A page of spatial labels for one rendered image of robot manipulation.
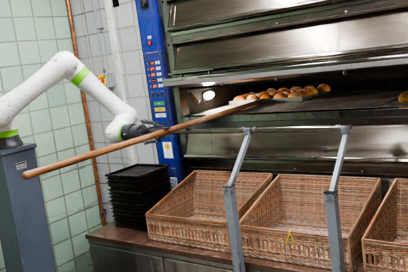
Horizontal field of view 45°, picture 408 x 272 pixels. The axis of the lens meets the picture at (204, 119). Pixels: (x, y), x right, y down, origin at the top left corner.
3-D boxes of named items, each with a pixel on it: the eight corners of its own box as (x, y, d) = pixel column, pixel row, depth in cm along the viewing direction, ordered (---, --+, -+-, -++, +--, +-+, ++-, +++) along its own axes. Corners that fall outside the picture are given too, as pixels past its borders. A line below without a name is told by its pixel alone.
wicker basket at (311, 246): (283, 221, 273) (278, 172, 270) (388, 232, 239) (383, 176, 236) (237, 256, 235) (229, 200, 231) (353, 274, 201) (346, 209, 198)
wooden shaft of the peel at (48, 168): (26, 180, 181) (24, 172, 180) (21, 180, 182) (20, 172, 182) (258, 104, 316) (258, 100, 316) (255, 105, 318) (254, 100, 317)
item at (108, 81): (105, 87, 343) (103, 73, 342) (115, 86, 337) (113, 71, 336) (97, 88, 337) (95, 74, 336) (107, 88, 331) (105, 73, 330)
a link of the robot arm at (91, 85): (73, 90, 266) (81, 82, 258) (85, 76, 273) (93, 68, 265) (125, 133, 275) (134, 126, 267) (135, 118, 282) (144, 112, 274)
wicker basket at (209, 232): (200, 211, 310) (194, 169, 306) (280, 220, 275) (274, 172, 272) (147, 240, 272) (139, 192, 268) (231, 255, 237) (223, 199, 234)
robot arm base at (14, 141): (-23, 149, 265) (-25, 138, 264) (3, 143, 276) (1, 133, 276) (2, 150, 249) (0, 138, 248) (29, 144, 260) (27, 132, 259)
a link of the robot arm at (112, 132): (108, 147, 269) (97, 133, 263) (120, 130, 276) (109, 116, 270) (126, 147, 260) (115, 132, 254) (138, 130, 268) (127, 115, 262)
